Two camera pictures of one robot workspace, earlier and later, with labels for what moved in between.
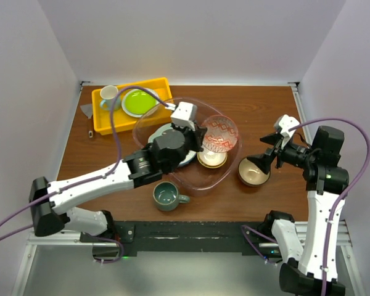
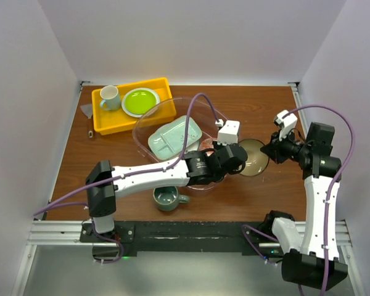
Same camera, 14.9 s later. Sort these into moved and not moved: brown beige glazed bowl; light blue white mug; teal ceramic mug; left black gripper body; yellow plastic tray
Moved: left black gripper body; brown beige glazed bowl
Not moved: yellow plastic tray; teal ceramic mug; light blue white mug
